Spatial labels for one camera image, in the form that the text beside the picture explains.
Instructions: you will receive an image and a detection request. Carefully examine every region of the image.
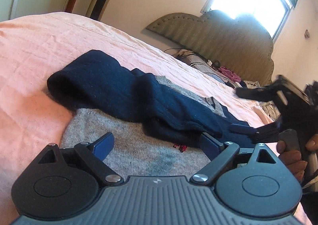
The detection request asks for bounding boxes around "striped pillow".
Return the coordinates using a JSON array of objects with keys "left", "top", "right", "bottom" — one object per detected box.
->
[{"left": 175, "top": 49, "right": 241, "bottom": 88}]

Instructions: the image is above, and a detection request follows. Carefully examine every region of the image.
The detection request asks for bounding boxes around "person's right hand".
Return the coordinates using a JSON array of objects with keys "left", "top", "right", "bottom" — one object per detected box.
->
[{"left": 276, "top": 134, "right": 318, "bottom": 181}]

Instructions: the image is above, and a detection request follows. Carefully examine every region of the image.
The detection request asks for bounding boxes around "magenta cloth at headboard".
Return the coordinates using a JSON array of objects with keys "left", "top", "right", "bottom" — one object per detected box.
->
[{"left": 218, "top": 66, "right": 241, "bottom": 83}]

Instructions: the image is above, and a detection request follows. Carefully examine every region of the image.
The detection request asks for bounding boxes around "grey and navy knit sweater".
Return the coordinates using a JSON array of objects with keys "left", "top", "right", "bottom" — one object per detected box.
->
[{"left": 47, "top": 50, "right": 253, "bottom": 176}]

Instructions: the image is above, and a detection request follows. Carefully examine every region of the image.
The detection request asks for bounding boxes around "olive upholstered headboard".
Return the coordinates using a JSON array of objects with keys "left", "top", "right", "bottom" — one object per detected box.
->
[{"left": 146, "top": 10, "right": 274, "bottom": 86}]

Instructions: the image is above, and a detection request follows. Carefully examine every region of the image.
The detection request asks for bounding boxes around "pink bed sheet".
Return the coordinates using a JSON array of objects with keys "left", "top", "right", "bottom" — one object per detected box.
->
[{"left": 1, "top": 12, "right": 271, "bottom": 224}]

